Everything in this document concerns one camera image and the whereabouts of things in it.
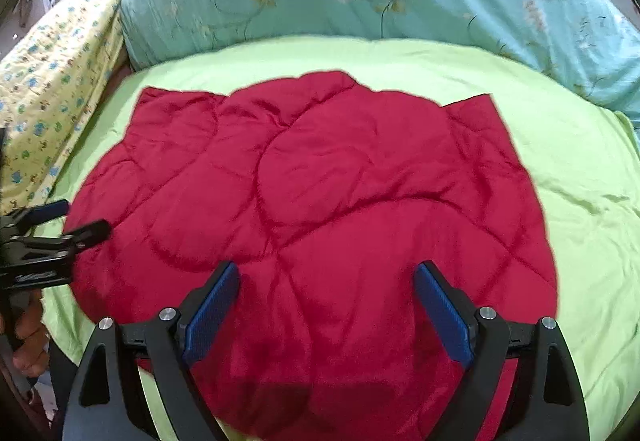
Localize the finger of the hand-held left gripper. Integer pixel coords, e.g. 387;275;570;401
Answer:
19;200;70;228
59;220;111;253

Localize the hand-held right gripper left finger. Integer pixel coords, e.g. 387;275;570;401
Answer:
62;262;240;441

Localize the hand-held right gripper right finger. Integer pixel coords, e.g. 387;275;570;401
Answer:
414;261;591;441

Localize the red quilted jacket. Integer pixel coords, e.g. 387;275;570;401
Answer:
64;70;559;441

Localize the person's left hand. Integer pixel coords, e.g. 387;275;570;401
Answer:
0;290;52;378

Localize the yellow printed quilt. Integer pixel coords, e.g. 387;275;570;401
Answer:
0;0;132;218

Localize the green bed sheet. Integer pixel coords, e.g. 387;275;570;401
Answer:
40;35;640;441

